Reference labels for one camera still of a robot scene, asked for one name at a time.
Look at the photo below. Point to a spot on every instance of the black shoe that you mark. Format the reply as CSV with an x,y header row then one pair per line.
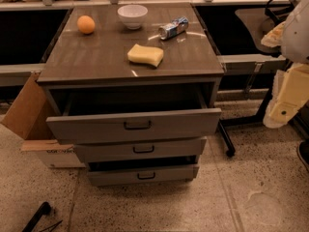
x,y
303,153

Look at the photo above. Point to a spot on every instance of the grey top drawer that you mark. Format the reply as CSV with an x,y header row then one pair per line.
x,y
113,118

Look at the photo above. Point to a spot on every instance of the yellow sponge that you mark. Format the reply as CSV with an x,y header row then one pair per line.
x,y
145,55

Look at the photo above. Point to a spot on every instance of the orange fruit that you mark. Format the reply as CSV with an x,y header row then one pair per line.
x,y
86,25

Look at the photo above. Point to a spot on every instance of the grey bottom drawer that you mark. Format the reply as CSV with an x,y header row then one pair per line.
x,y
137,171

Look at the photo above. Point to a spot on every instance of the grey drawer cabinet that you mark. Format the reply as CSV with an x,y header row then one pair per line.
x,y
97,63

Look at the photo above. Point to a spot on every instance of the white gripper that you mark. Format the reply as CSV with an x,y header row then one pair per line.
x,y
296,38

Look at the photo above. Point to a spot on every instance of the grey drawer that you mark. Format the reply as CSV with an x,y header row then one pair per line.
x,y
113,118
137,171
141,150

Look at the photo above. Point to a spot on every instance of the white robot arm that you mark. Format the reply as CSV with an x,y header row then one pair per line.
x,y
292,35

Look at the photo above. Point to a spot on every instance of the brown cardboard box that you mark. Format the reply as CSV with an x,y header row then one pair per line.
x,y
27,119

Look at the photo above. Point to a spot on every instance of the black tool on floor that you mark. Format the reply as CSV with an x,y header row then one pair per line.
x,y
44,210

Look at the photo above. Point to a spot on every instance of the grey middle drawer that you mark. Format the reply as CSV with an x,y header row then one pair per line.
x,y
141,150

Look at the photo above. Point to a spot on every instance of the white bowl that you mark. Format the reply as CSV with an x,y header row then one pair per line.
x,y
132,16

